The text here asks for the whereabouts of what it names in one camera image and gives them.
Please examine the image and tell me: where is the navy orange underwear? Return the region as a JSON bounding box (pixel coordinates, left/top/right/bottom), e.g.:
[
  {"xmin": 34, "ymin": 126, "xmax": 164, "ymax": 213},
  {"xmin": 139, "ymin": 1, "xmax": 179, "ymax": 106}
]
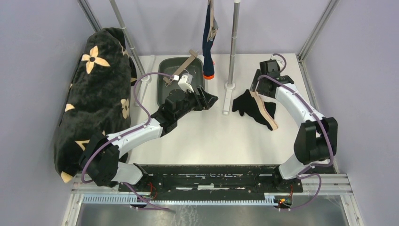
[{"xmin": 202, "ymin": 3, "xmax": 216, "ymax": 80}]

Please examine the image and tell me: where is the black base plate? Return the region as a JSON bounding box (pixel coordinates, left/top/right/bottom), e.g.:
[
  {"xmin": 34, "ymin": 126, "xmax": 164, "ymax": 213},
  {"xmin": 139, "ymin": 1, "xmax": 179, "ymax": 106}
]
[{"xmin": 132, "ymin": 165, "xmax": 303, "ymax": 201}]

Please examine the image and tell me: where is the wooden clip hanger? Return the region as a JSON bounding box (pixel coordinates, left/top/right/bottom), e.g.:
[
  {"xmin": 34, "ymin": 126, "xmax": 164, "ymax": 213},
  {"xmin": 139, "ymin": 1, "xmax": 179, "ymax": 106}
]
[
  {"xmin": 207, "ymin": 0, "xmax": 218, "ymax": 41},
  {"xmin": 163, "ymin": 49, "xmax": 198, "ymax": 87}
]

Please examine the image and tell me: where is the black underwear white waistband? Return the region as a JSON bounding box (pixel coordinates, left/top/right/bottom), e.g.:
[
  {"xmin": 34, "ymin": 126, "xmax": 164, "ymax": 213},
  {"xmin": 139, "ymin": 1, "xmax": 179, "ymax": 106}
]
[{"xmin": 231, "ymin": 89, "xmax": 279, "ymax": 131}]

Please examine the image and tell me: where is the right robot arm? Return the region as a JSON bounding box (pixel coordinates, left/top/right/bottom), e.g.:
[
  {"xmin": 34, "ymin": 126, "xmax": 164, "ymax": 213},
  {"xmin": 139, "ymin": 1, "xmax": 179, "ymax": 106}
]
[{"xmin": 250, "ymin": 59, "xmax": 338, "ymax": 192}]

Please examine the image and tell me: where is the right metal rack pole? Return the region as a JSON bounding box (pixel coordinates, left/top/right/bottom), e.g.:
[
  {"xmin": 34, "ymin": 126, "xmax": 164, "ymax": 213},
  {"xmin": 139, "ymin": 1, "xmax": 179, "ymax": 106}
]
[{"xmin": 226, "ymin": 0, "xmax": 241, "ymax": 89}]

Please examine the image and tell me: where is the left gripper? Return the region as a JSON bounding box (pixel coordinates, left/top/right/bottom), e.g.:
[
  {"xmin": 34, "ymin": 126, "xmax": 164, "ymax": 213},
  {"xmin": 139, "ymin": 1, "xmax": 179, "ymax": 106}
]
[{"xmin": 175, "ymin": 85, "xmax": 218, "ymax": 121}]

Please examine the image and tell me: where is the grey cable duct strip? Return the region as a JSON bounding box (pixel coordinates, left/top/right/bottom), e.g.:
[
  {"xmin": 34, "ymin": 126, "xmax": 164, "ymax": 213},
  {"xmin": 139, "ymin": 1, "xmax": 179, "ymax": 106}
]
[{"xmin": 82, "ymin": 194, "xmax": 278, "ymax": 207}]

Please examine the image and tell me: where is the aluminium frame rail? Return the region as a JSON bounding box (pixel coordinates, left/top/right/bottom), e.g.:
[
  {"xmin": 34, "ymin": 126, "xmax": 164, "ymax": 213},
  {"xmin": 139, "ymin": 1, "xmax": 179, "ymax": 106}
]
[{"xmin": 297, "ymin": 0, "xmax": 340, "ymax": 62}]

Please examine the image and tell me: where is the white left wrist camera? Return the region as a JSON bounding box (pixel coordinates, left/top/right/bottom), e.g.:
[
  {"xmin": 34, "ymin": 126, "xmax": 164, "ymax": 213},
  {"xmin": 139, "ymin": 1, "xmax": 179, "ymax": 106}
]
[{"xmin": 172, "ymin": 73, "xmax": 194, "ymax": 93}]

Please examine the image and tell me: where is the white right pole base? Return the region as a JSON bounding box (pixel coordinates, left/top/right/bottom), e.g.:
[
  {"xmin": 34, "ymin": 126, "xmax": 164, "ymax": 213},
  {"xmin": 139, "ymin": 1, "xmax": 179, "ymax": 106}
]
[{"xmin": 222, "ymin": 82, "xmax": 235, "ymax": 115}]

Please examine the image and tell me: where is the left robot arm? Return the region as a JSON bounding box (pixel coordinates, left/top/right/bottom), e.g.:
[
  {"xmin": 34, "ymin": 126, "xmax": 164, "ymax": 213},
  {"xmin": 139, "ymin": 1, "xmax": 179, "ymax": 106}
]
[{"xmin": 79, "ymin": 86, "xmax": 218, "ymax": 192}]

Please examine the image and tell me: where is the metal rack pole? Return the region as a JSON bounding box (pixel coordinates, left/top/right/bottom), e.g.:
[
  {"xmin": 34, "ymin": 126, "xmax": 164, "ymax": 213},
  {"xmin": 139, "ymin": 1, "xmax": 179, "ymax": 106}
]
[
  {"xmin": 109, "ymin": 0, "xmax": 145, "ymax": 75},
  {"xmin": 226, "ymin": 0, "xmax": 241, "ymax": 89}
]

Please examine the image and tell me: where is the left metal rack pole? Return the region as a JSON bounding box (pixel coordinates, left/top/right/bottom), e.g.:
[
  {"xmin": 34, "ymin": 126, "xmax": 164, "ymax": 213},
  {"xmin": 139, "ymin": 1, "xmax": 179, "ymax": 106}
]
[{"xmin": 109, "ymin": 0, "xmax": 145, "ymax": 75}]

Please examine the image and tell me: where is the black floral plush blanket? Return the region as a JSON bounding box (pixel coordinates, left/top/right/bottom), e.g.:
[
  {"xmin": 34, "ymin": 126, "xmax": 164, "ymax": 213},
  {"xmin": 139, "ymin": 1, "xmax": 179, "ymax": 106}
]
[{"xmin": 54, "ymin": 27, "xmax": 137, "ymax": 183}]

